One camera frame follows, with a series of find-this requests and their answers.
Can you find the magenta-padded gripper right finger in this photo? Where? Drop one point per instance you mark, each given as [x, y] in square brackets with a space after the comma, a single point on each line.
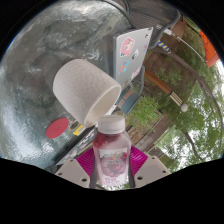
[151, 170]

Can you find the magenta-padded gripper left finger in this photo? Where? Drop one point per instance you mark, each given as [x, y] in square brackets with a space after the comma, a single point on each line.
[71, 171]

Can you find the pink drink bottle white cap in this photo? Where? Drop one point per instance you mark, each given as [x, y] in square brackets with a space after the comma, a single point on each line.
[111, 156]

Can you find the yellow square card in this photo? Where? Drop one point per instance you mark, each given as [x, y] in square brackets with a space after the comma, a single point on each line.
[78, 130]

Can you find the flat round red coaster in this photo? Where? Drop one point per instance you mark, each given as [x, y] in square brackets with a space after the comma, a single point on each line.
[57, 128]

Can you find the white ceramic cup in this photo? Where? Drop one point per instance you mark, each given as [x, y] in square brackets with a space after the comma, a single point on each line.
[83, 86]

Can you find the silver laptop with stickers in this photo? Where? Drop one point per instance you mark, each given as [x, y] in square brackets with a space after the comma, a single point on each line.
[131, 53]

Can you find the blue yellow striped cone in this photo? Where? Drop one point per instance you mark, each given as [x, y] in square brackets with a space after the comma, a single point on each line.
[163, 46]

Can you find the wooden bench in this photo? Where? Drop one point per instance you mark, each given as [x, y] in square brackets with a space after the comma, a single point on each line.
[180, 27]

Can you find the grey mesh patio chair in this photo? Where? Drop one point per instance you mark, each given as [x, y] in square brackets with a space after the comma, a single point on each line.
[153, 20]

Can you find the wooden lamp post white globe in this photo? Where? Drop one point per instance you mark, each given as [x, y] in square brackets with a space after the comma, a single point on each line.
[163, 87]

